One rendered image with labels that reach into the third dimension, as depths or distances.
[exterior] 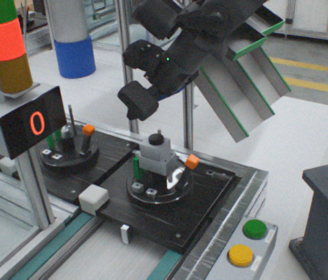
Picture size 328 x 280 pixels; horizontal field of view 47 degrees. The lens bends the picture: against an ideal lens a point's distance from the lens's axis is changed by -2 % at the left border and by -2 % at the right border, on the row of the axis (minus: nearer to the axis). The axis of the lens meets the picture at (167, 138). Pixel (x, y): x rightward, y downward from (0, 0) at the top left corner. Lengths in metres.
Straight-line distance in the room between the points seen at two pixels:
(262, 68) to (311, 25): 3.60
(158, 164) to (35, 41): 1.40
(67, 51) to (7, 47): 1.05
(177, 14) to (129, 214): 0.39
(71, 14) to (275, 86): 0.85
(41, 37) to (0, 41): 1.49
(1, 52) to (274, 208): 0.67
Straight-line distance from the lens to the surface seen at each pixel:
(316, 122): 1.30
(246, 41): 0.91
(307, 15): 4.69
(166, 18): 0.59
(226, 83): 0.98
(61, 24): 1.60
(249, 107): 0.99
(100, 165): 0.90
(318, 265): 0.79
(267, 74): 1.13
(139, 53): 0.63
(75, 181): 0.86
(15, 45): 0.57
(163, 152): 0.74
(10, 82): 0.59
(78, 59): 1.62
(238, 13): 0.56
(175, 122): 1.25
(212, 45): 0.59
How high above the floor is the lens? 1.49
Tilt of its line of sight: 33 degrees down
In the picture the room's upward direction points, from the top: 3 degrees counter-clockwise
